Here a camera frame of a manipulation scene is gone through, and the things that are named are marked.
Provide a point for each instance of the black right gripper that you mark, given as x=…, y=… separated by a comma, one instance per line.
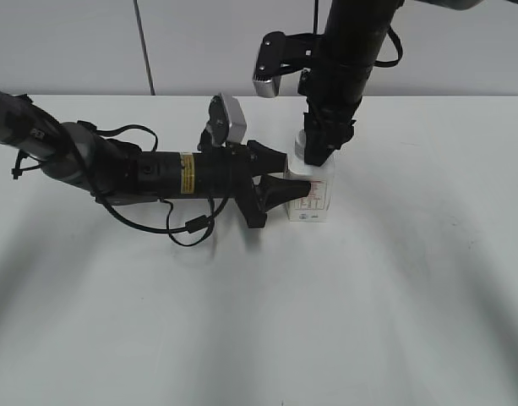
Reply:
x=333, y=94

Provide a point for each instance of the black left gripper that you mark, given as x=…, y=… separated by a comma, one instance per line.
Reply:
x=230, y=171

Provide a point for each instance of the white ribbed screw cap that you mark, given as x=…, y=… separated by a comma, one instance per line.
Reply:
x=300, y=145

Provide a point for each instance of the white square meinianda bottle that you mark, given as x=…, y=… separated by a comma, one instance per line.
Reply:
x=314, y=207

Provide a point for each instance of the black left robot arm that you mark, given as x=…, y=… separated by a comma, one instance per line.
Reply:
x=118, y=173

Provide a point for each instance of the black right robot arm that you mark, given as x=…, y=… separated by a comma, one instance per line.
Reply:
x=347, y=52

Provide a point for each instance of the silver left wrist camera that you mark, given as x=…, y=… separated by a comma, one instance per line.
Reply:
x=226, y=123

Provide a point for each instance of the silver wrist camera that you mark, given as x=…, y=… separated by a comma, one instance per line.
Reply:
x=226, y=123
x=280, y=54

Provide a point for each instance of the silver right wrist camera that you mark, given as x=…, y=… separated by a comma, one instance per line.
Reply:
x=280, y=54

